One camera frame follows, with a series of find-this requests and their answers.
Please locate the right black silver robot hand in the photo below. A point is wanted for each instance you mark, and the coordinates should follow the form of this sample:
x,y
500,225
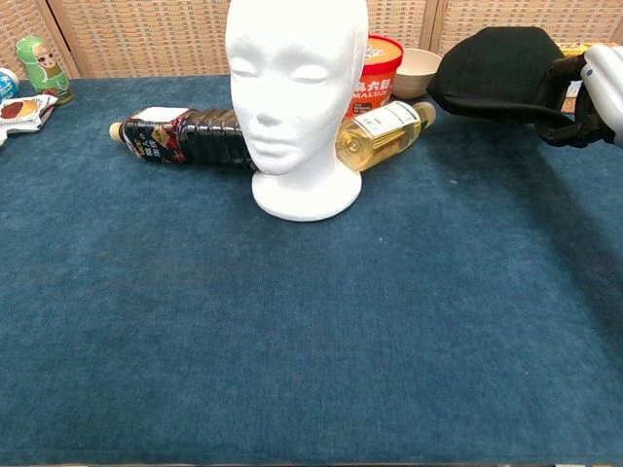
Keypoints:
x,y
606,92

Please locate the black baseball cap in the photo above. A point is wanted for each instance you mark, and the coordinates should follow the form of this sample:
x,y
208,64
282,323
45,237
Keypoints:
x,y
491,73

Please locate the white foam mannequin head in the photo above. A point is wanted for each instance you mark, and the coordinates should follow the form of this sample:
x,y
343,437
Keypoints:
x,y
292,97

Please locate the yellow biscuit box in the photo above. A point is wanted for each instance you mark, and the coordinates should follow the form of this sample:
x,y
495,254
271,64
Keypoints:
x,y
574,48

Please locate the beige bowl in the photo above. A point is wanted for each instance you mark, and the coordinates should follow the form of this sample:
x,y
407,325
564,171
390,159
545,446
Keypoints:
x,y
414,73

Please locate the red instant noodle cup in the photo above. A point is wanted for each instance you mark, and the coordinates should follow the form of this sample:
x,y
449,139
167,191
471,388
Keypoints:
x,y
377,78

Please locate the pale yellow tea bottle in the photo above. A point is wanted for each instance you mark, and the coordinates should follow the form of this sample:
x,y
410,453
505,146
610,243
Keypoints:
x,y
379,133

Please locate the blue felt table cover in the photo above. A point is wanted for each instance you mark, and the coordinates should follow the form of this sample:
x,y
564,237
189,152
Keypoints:
x,y
292,316

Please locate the dark tea plastic bottle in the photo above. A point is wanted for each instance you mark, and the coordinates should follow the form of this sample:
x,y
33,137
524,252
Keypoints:
x,y
194,136

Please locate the woven bamboo folding screen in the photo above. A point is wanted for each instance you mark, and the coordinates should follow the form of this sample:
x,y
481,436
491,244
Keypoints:
x,y
146,34

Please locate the green matryoshka doll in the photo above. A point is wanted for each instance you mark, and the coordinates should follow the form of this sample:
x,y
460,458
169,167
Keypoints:
x,y
46,73

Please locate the white fruit snack packet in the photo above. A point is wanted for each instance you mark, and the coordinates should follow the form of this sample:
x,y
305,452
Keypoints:
x,y
24,112

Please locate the blue-label water bottle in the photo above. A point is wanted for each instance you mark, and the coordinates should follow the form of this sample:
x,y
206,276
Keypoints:
x,y
7,87

